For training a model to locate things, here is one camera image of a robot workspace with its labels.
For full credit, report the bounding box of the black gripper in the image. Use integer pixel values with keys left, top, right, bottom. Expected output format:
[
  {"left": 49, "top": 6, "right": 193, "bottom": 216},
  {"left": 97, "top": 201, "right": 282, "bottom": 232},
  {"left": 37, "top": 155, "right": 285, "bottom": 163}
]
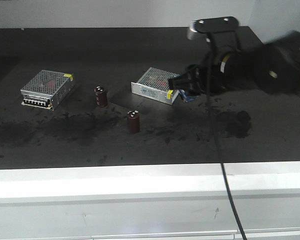
[{"left": 168, "top": 52, "right": 257, "bottom": 96}]

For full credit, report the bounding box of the yellow mushroom push button switch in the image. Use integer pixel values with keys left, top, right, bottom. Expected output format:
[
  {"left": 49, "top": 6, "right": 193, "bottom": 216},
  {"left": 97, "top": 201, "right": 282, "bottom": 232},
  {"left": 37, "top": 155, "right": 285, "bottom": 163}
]
[{"left": 179, "top": 89, "right": 197, "bottom": 103}]

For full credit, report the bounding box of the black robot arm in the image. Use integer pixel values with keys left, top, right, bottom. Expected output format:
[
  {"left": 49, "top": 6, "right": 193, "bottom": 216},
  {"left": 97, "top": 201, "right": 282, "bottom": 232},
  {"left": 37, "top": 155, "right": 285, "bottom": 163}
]
[{"left": 168, "top": 31, "right": 300, "bottom": 97}]

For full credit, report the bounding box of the perforated metal power supply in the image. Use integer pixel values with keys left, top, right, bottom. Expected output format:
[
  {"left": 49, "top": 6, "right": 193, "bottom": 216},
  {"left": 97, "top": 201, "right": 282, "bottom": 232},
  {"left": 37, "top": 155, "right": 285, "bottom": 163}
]
[
  {"left": 20, "top": 70, "right": 76, "bottom": 111},
  {"left": 131, "top": 67, "right": 179, "bottom": 105}
]

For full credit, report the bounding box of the dark brown capacitor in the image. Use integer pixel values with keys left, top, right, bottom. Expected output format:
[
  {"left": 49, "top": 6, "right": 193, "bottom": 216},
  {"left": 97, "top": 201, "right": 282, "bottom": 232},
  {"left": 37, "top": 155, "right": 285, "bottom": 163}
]
[
  {"left": 94, "top": 86, "right": 108, "bottom": 108},
  {"left": 126, "top": 110, "right": 140, "bottom": 134}
]

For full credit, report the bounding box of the black cable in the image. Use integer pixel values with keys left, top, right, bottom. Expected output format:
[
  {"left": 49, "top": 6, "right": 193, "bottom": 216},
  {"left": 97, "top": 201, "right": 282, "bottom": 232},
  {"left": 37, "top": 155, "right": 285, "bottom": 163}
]
[{"left": 205, "top": 32, "right": 248, "bottom": 240}]

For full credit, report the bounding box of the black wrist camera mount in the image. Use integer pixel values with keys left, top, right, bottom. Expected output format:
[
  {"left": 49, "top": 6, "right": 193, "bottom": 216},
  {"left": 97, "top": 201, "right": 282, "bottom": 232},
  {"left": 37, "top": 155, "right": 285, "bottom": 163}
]
[{"left": 187, "top": 16, "right": 242, "bottom": 55}]

